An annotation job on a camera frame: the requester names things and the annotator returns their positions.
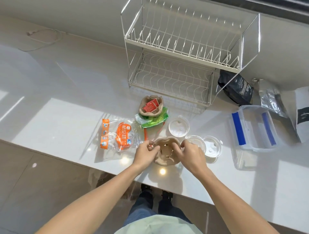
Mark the person's left hand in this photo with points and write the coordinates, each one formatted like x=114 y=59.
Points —
x=143 y=156

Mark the person's right hand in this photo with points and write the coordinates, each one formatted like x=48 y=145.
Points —
x=192 y=158

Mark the person's right thumb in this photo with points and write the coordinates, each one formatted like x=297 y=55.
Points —
x=175 y=148

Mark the person's left thumb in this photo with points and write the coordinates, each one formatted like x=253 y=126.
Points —
x=156 y=150

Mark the brown pulp cup carrier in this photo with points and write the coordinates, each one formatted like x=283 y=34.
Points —
x=166 y=154

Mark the person's left forearm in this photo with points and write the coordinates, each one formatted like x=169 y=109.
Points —
x=96 y=202

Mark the person's right forearm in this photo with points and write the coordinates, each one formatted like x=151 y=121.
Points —
x=231 y=205

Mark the orange straw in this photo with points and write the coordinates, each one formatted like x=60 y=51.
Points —
x=145 y=134

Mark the clear plastic cup lid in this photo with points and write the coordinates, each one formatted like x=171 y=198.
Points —
x=198 y=141
x=179 y=127
x=213 y=146

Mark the green plastic bag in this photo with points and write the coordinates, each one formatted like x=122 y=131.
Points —
x=154 y=120

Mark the brown pulp tray with sachets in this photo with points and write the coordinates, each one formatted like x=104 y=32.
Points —
x=158 y=111

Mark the orange clear cup package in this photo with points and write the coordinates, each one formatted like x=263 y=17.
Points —
x=119 y=136

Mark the person's left black shoe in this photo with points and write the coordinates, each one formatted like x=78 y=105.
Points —
x=146 y=188

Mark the person's black shoe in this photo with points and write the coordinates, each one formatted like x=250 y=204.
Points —
x=146 y=188
x=167 y=194

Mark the red sauce sachet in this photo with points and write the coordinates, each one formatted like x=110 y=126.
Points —
x=147 y=108
x=154 y=103

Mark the person's right black shoe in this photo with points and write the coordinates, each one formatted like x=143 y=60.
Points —
x=167 y=194

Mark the person's left leg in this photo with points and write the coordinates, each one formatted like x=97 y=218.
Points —
x=141 y=207

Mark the person's leg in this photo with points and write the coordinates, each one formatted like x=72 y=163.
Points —
x=141 y=207
x=172 y=209

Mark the person's right leg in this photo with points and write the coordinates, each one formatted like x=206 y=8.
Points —
x=172 y=209

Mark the person's light green shirt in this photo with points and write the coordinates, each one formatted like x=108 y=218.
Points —
x=158 y=225

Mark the clear container with blue clips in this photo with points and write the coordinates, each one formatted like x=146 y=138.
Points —
x=254 y=129

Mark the black printed bag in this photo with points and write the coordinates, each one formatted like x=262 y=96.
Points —
x=237 y=90

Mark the silver foil bag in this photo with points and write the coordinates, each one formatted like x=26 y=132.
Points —
x=270 y=97

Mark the white bag with black mark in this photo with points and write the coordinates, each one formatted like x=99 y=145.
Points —
x=301 y=113

